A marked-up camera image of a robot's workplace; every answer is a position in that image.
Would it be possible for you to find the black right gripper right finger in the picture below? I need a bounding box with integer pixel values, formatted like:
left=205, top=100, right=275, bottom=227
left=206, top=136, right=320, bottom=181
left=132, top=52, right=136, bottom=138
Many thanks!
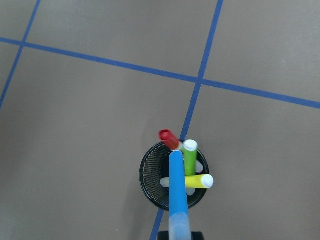
left=191, top=231, right=204, bottom=240

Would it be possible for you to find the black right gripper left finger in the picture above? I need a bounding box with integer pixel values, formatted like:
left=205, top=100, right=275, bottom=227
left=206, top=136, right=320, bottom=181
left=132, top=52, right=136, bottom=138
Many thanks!
left=157, top=231, right=170, bottom=240

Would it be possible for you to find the blue highlighter pen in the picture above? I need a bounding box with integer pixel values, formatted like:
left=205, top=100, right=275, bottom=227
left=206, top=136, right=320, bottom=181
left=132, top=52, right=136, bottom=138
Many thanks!
left=169, top=150, right=192, bottom=240

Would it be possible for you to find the green highlighter pen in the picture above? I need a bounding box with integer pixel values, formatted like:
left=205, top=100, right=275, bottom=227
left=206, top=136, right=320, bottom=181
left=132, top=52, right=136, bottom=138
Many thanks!
left=183, top=139, right=198, bottom=176

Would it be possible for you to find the red white marker pen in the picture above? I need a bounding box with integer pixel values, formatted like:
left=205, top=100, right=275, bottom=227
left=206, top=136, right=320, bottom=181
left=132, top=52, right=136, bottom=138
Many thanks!
left=158, top=129, right=182, bottom=151

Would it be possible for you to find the yellow highlighter pen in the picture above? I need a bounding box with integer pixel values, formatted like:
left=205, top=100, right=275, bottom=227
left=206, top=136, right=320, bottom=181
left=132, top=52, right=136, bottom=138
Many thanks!
left=159, top=174, right=214, bottom=190

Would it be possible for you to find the black mesh pen cup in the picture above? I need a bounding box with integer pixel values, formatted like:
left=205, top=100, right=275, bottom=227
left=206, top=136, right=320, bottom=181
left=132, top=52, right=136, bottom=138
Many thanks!
left=139, top=142, right=210, bottom=211

